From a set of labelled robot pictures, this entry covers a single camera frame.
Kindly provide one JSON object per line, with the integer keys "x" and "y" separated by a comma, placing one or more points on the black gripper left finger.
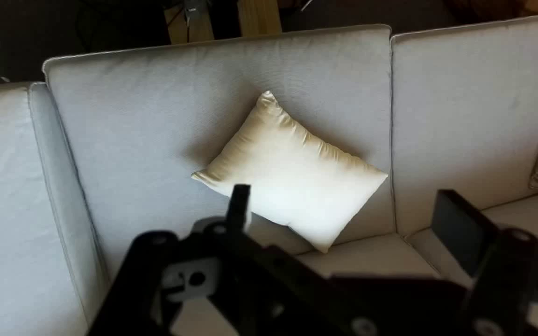
{"x": 239, "y": 207}

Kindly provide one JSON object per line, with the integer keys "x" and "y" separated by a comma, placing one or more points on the small cream pillow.
{"x": 293, "y": 179}

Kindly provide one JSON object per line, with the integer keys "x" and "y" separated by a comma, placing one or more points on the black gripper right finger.
{"x": 461, "y": 226}

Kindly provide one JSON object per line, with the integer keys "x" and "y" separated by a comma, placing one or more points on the grey fabric sofa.
{"x": 157, "y": 118}

